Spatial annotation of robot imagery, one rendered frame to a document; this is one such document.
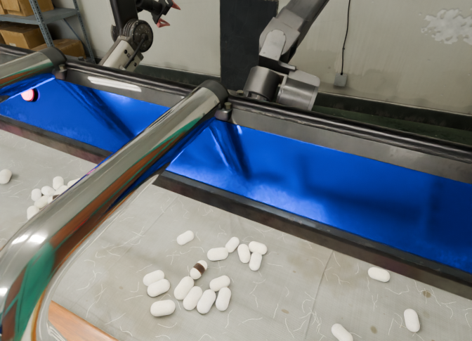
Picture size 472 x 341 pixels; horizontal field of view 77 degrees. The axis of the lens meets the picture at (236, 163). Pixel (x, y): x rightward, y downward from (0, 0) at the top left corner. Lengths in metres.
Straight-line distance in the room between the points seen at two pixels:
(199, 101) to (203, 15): 2.44
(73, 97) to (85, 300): 0.36
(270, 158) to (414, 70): 2.31
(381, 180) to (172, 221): 0.48
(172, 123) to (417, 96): 2.45
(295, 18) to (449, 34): 1.91
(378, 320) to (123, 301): 0.39
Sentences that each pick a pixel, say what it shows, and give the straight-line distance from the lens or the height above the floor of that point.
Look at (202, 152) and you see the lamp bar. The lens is 0.21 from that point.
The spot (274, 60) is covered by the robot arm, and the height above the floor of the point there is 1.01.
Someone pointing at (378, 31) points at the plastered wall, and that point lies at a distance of 2.37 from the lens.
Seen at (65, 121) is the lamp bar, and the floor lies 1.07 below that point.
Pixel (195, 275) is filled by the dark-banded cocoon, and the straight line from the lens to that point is 0.52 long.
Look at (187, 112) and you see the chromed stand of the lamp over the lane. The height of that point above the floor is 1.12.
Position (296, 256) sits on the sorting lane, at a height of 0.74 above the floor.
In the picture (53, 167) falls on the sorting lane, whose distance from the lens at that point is 0.84.
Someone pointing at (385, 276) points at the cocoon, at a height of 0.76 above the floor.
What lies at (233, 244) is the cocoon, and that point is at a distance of 0.55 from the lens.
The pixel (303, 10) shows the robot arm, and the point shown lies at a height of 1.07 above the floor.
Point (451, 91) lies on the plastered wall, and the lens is 2.58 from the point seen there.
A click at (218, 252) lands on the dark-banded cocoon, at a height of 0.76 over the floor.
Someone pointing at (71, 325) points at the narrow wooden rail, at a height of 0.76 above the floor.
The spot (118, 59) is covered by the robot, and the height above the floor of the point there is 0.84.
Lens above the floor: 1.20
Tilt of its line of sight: 40 degrees down
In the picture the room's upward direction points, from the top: straight up
